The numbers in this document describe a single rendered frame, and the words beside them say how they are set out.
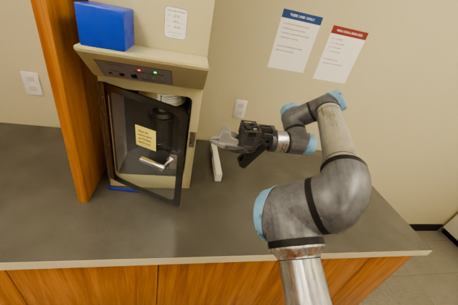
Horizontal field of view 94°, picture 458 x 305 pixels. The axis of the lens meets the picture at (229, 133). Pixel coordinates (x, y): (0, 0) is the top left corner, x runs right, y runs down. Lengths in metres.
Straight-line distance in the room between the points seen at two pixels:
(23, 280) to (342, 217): 0.98
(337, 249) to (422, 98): 1.21
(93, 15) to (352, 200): 0.66
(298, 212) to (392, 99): 1.36
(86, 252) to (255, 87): 1.01
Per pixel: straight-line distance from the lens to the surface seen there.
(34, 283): 1.08
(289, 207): 0.47
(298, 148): 0.74
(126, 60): 0.62
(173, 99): 0.79
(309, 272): 0.49
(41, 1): 0.68
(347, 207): 0.46
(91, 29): 0.63
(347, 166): 0.49
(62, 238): 0.91
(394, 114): 1.81
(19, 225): 0.99
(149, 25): 0.70
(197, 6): 0.68
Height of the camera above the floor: 1.65
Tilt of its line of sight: 30 degrees down
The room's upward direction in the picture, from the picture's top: 13 degrees clockwise
